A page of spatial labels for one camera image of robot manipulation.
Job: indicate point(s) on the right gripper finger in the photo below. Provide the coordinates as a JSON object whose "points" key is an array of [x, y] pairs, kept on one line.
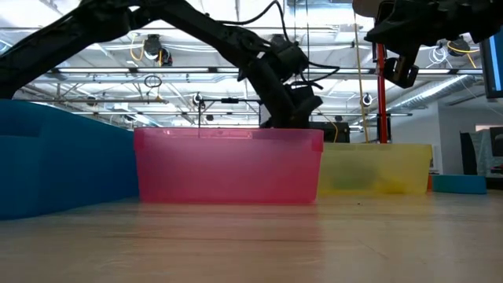
{"points": [[379, 33]]}

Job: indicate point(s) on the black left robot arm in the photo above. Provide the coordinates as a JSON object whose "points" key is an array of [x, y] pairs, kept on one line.
{"points": [[59, 39]]}

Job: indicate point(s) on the black background monitor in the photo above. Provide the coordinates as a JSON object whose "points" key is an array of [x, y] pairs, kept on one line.
{"points": [[330, 133]]}

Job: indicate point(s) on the pink translucent plastic bin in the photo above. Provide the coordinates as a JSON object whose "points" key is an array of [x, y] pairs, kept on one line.
{"points": [[228, 169]]}

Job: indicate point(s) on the computer monitor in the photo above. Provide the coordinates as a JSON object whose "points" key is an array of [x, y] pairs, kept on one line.
{"points": [[493, 67]]}

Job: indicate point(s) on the yellow translucent plastic bin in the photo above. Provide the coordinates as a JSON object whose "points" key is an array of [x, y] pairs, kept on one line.
{"points": [[408, 165]]}

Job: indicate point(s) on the blue plastic bin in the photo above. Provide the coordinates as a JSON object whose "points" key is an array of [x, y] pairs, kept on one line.
{"points": [[59, 165]]}

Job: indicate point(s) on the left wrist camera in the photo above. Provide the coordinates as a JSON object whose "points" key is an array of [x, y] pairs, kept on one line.
{"points": [[291, 59]]}

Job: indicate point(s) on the black background frame rig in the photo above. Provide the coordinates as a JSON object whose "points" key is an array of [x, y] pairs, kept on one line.
{"points": [[230, 100]]}

